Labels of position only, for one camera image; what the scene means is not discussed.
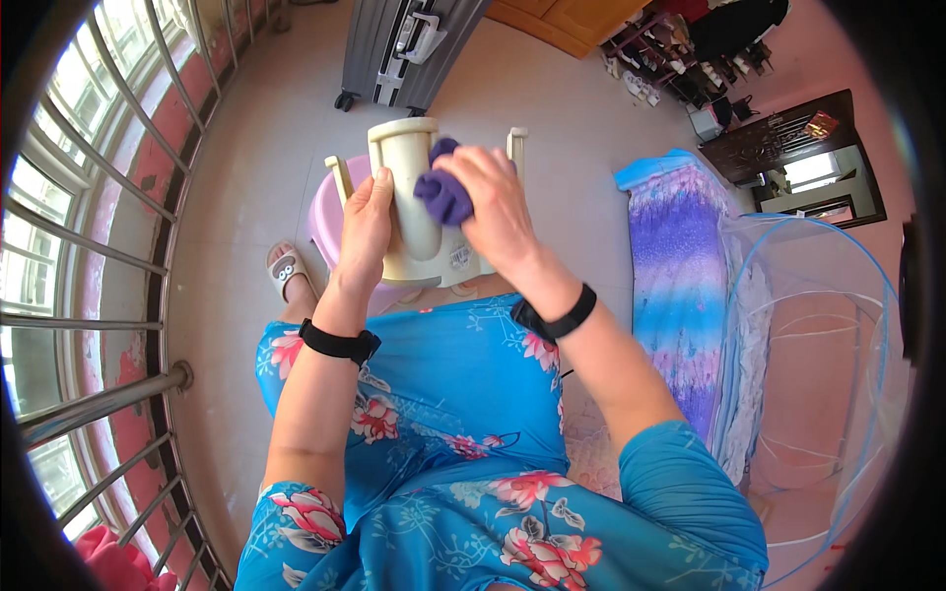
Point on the dark wooden cabinet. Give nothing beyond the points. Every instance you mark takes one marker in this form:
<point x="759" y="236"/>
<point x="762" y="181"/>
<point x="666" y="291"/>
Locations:
<point x="802" y="159"/>

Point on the grey suitcase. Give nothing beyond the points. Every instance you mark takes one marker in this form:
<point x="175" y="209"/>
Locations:
<point x="403" y="48"/>

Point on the person's body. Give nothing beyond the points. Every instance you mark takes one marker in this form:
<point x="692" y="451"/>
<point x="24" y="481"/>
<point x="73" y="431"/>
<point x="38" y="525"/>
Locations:
<point x="510" y="532"/>

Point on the shoe rack with shoes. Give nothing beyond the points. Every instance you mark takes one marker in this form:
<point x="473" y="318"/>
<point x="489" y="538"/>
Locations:
<point x="680" y="52"/>

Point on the person's legs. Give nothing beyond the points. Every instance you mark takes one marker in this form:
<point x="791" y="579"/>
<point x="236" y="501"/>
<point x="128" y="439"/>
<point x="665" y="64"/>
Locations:
<point x="443" y="384"/>

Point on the wooden door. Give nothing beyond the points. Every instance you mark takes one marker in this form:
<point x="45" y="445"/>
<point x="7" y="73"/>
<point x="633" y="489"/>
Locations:
<point x="562" y="22"/>

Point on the purple cloth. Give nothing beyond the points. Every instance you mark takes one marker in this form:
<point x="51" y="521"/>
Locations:
<point x="443" y="193"/>

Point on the person's left hand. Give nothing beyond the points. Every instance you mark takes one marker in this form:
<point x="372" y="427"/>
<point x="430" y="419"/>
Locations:
<point x="363" y="229"/>

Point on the metal window bars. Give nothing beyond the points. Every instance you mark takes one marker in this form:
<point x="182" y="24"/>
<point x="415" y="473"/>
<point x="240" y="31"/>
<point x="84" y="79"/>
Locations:
<point x="111" y="244"/>

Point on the blue mosquito net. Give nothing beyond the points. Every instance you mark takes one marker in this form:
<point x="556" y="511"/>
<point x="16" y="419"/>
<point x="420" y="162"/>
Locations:
<point x="813" y="384"/>

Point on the cream plastic stool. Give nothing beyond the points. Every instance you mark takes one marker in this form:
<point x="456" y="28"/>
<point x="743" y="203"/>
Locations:
<point x="414" y="214"/>

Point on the striped purple blue bedsheet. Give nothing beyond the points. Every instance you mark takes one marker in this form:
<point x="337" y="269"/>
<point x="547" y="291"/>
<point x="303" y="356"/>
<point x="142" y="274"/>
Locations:
<point x="680" y="288"/>

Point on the person's right hand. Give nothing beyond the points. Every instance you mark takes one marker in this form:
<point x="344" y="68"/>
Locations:
<point x="491" y="203"/>

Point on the black wrist band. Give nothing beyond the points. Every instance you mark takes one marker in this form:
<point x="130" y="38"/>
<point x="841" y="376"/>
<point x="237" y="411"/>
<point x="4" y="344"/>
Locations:
<point x="554" y="319"/>
<point x="338" y="343"/>

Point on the pink plastic basin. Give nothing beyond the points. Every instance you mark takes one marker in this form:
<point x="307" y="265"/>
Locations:
<point x="332" y="214"/>

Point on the pink cloth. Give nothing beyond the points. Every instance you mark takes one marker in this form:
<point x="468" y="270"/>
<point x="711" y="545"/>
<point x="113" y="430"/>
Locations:
<point x="118" y="565"/>

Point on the white lace cloth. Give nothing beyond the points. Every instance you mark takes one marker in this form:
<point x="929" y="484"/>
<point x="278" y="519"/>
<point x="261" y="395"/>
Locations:
<point x="591" y="450"/>

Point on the person's right fingers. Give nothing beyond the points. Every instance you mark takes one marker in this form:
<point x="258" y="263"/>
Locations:
<point x="462" y="166"/>

